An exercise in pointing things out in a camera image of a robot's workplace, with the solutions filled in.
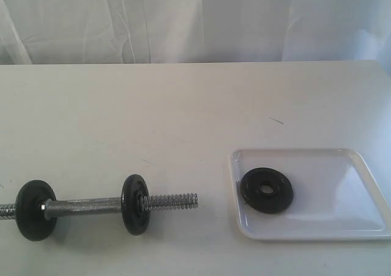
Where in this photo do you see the black left-end weight plate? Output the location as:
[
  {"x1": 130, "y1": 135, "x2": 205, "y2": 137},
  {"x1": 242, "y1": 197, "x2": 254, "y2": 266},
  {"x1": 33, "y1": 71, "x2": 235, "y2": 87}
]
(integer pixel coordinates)
[{"x1": 15, "y1": 180, "x2": 57, "y2": 241}]

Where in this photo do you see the chrome threaded dumbbell bar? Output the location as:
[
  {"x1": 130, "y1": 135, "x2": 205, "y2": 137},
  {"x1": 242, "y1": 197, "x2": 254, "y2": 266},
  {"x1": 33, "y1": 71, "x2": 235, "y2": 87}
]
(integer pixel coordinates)
[{"x1": 0, "y1": 192, "x2": 200, "y2": 222}]

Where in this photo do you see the white backdrop curtain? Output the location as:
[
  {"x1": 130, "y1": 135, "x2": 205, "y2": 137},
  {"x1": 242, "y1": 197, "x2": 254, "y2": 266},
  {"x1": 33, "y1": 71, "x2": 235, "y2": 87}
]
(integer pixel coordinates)
[{"x1": 1, "y1": 0, "x2": 390, "y2": 69}]

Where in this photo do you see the white rectangular tray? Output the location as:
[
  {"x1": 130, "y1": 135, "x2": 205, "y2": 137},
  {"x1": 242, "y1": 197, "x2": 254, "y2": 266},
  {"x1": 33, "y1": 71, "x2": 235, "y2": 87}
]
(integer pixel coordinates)
[{"x1": 230, "y1": 148, "x2": 390, "y2": 241}]

